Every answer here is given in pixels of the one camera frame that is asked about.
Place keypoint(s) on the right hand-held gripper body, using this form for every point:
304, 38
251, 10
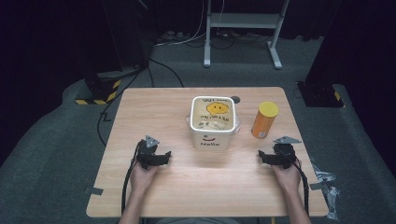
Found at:
285, 153

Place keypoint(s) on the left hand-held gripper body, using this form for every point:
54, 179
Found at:
146, 153

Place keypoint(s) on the person's left hand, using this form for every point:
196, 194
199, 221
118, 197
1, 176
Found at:
141, 179

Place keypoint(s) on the person's right hand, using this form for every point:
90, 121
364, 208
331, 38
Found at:
288, 179

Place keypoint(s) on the orange can with yellow lid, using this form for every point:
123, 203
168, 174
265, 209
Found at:
264, 123

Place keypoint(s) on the grey tape strip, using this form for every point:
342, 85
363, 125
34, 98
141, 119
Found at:
317, 186
94, 191

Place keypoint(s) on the white smiley trash bin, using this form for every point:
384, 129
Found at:
211, 140

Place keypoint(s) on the clear crumpled plastic wrap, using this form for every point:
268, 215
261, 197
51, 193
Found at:
328, 189

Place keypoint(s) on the dark round table grommet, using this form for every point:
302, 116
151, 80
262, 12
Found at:
235, 99

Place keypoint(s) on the black stand with dark base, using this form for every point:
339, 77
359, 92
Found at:
323, 87

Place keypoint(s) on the black stand with striped base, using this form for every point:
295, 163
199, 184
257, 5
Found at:
99, 84

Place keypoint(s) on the power strip with plugs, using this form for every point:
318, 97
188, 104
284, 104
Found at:
171, 35

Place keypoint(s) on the white metal stand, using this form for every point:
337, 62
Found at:
243, 21

